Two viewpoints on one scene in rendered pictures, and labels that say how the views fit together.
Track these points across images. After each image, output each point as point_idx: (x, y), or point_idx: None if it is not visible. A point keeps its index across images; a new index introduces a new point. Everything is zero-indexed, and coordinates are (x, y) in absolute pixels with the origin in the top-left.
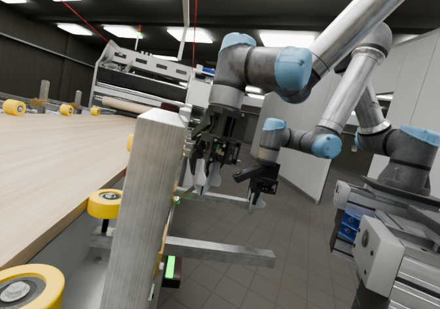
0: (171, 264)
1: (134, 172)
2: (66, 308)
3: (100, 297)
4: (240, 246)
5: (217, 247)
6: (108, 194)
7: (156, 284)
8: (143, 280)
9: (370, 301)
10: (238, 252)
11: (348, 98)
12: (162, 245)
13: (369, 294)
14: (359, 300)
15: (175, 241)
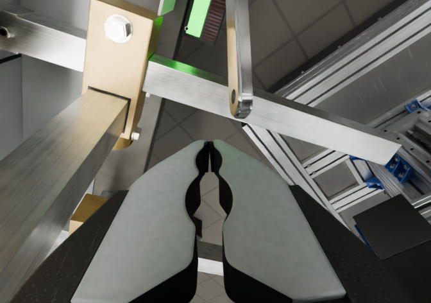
0: None
1: None
2: None
3: None
4: (330, 123)
5: (268, 119)
6: None
7: (167, 47)
8: None
9: (405, 285)
10: (306, 140)
11: None
12: (128, 115)
13: (418, 284)
14: (422, 246)
15: (167, 88)
